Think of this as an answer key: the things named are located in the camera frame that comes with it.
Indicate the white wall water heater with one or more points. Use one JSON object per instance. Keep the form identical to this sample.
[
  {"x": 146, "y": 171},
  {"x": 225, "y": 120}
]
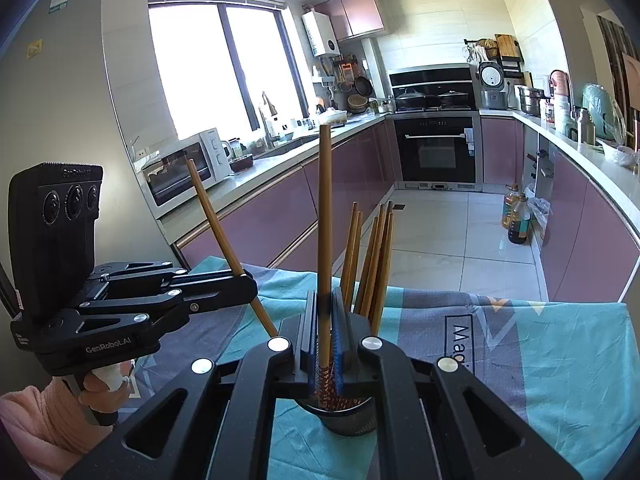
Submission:
[{"x": 321, "y": 34}]

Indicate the grey refrigerator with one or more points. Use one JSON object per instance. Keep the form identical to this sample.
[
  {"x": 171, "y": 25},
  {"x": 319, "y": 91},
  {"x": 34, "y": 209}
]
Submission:
[{"x": 70, "y": 110}]

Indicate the teal and grey tablecloth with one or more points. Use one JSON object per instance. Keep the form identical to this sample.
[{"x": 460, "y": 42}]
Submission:
[{"x": 550, "y": 360}]

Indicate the steel kitchen faucet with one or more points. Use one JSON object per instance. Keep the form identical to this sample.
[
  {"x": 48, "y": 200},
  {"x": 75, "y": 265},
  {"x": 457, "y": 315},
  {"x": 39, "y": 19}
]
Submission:
[{"x": 267, "y": 120}]

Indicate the white toaster oven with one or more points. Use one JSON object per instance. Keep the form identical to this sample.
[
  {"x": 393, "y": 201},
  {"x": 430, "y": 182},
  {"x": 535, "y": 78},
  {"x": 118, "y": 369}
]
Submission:
[{"x": 190, "y": 167}]

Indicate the pink upper wall cabinet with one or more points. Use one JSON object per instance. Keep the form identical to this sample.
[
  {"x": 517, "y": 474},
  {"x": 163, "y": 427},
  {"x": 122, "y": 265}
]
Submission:
[{"x": 355, "y": 12}]

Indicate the person's left hand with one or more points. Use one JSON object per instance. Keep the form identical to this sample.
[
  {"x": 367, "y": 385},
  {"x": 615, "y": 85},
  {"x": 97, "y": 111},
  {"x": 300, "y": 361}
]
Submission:
[{"x": 95, "y": 389}]

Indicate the woven basket bowl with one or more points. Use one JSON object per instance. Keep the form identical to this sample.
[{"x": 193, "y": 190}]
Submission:
[{"x": 358, "y": 104}]

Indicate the pale green countertop appliance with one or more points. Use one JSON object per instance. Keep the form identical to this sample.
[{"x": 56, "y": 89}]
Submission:
[{"x": 599, "y": 110}]

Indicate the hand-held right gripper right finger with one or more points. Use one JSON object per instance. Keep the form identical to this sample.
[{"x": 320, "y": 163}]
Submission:
[{"x": 340, "y": 340}]

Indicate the black lidded cooking pot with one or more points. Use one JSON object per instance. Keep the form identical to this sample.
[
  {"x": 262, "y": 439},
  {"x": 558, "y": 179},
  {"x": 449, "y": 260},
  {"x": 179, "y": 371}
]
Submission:
[
  {"x": 410, "y": 100},
  {"x": 452, "y": 100}
]

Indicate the stainless steel stock pot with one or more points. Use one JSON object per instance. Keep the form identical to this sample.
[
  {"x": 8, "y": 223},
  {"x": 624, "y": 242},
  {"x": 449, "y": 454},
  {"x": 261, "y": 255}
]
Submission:
[{"x": 531, "y": 100}]

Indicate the pink base cabinet row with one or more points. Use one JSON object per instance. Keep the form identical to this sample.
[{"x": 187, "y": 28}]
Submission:
[{"x": 575, "y": 210}]

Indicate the oil bottles on floor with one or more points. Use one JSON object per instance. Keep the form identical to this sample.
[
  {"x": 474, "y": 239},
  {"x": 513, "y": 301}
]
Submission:
[{"x": 520, "y": 222}]

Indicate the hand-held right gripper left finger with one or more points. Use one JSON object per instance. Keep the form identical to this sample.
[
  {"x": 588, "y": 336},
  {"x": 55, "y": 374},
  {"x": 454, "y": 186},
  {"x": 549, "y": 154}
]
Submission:
[{"x": 313, "y": 340}]

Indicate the black built-in oven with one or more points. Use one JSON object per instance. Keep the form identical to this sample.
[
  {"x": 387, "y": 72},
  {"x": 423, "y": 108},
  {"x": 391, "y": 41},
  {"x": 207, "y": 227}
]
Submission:
[{"x": 437, "y": 147}]

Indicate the pink electric kettle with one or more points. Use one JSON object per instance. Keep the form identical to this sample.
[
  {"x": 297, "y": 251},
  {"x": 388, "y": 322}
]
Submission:
[{"x": 560, "y": 87}]

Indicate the pink base cabinet with sink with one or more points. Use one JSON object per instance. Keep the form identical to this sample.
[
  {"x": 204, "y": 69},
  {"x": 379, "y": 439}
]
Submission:
[{"x": 280, "y": 200}]

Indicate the steel thermos bottle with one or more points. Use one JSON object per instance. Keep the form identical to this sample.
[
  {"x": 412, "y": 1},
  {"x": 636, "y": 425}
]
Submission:
[{"x": 585, "y": 125}]

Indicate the clear plastic bag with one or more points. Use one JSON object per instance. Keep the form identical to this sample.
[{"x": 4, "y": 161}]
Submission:
[{"x": 537, "y": 217}]

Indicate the bundle of chopsticks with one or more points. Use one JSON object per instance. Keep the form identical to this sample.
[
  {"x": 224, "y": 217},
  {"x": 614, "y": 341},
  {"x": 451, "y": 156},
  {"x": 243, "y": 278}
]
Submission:
[{"x": 372, "y": 270}]

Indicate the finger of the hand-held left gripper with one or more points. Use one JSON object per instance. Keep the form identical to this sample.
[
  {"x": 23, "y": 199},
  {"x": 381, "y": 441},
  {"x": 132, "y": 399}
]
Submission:
[
  {"x": 220, "y": 292},
  {"x": 145, "y": 271}
]

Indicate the bamboo chopstick red patterned end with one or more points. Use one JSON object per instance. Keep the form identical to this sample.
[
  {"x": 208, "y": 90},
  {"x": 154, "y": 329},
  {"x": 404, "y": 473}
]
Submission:
[
  {"x": 215, "y": 220},
  {"x": 325, "y": 210}
]

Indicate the wooden cutting boards on rack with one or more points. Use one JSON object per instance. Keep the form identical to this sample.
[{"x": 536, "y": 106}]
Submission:
[{"x": 509, "y": 45}]

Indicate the black range hood panel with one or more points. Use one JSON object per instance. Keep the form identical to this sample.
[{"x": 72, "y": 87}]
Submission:
[{"x": 430, "y": 77}]

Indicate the kitchen window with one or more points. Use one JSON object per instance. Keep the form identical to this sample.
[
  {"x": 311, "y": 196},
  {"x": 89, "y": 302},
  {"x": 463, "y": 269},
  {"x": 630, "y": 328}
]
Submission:
[{"x": 215, "y": 75}]

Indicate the black mesh utensil holder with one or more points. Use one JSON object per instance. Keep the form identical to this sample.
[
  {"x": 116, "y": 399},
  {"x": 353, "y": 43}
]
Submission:
[{"x": 345, "y": 422}]

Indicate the person's left forearm pink sleeve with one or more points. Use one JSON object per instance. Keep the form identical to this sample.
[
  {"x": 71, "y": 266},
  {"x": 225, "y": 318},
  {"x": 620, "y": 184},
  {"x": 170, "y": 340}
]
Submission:
[{"x": 35, "y": 425}]

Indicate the white rice cooker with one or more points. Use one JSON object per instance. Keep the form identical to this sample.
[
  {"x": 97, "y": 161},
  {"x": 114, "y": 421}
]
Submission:
[{"x": 492, "y": 85}]

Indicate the yellow cooking oil bottle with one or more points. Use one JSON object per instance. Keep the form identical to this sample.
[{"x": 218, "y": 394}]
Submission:
[{"x": 509, "y": 207}]

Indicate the white bowl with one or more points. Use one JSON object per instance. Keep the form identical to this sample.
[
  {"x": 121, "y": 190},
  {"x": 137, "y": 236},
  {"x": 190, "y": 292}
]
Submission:
[{"x": 334, "y": 119}]

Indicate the hanging black frying pans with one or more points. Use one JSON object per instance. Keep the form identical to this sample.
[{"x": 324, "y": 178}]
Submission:
[{"x": 357, "y": 82}]

